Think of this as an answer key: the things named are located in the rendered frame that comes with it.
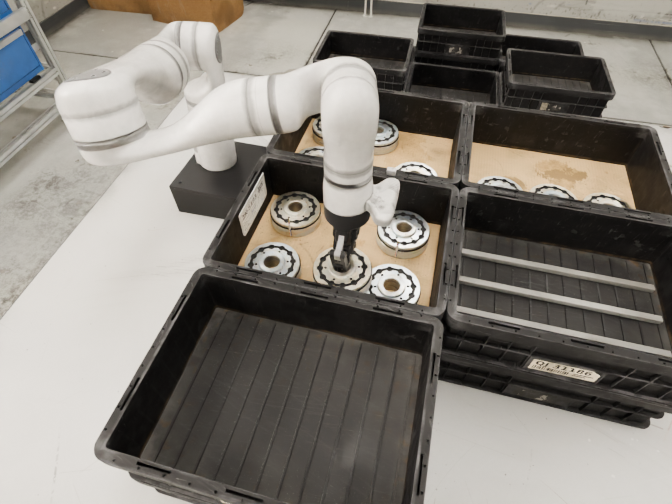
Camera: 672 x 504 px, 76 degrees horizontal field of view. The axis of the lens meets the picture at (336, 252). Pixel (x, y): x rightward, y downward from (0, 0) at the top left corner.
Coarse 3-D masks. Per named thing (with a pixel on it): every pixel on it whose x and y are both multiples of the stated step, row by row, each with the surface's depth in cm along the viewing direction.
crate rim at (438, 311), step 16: (272, 160) 87; (288, 160) 86; (304, 160) 86; (256, 176) 83; (384, 176) 83; (400, 176) 83; (240, 192) 80; (240, 208) 78; (224, 224) 75; (448, 224) 75; (448, 240) 73; (208, 256) 71; (448, 256) 71; (240, 272) 68; (256, 272) 69; (448, 272) 68; (320, 288) 67; (336, 288) 67; (384, 304) 65; (400, 304) 65; (416, 304) 65
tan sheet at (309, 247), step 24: (264, 216) 90; (264, 240) 86; (288, 240) 86; (312, 240) 86; (360, 240) 86; (432, 240) 86; (240, 264) 82; (312, 264) 82; (408, 264) 82; (432, 264) 82
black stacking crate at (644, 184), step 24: (480, 120) 101; (504, 120) 100; (528, 120) 98; (552, 120) 97; (504, 144) 104; (528, 144) 103; (552, 144) 101; (576, 144) 100; (600, 144) 98; (624, 144) 97; (648, 144) 92; (648, 168) 90; (648, 192) 88
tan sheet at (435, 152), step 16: (304, 144) 105; (400, 144) 105; (416, 144) 105; (432, 144) 105; (448, 144) 105; (384, 160) 102; (400, 160) 102; (416, 160) 102; (432, 160) 102; (448, 160) 102
